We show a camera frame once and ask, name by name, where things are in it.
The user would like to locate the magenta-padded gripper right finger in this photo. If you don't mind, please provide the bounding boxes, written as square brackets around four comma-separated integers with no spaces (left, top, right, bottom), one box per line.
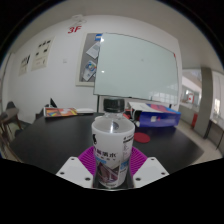
[128,146,170,189]

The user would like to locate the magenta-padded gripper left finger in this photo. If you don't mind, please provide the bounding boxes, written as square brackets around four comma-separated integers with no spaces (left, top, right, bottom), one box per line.
[55,146,97,189]

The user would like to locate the clear black-capped water bottle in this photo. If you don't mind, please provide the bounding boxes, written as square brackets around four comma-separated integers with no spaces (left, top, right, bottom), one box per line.
[91,97,136,191]

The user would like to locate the flat round red coaster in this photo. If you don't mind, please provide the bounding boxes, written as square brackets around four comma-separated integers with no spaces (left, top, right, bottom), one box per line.
[133,132,152,144]

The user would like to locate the blue cardboard box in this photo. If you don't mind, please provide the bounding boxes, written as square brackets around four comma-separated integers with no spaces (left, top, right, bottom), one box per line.
[128,101,182,129]

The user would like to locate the colourful printed book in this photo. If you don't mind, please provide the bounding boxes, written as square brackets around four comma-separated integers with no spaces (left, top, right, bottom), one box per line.
[43,107,79,118]

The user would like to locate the small white case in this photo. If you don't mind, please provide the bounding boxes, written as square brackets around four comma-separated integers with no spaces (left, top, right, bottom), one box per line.
[75,107,96,115]

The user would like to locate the small black pointed object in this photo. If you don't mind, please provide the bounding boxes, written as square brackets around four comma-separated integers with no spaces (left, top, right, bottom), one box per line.
[49,97,58,109]

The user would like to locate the dark chair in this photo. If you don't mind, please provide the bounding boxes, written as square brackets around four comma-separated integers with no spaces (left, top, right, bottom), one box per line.
[0,100,23,161]

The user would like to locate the large whiteboard on stand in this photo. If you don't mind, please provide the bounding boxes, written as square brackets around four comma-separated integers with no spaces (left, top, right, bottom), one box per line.
[93,32,180,105]

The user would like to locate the black device with cables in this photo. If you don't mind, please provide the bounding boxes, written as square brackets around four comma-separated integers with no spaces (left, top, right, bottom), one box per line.
[122,110,142,128]

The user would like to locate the small white wall poster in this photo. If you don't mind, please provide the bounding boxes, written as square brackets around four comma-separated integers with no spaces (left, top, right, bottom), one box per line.
[18,54,32,76]

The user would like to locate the large white wall poster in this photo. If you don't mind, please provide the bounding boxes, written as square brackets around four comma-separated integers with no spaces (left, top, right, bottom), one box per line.
[30,36,56,72]

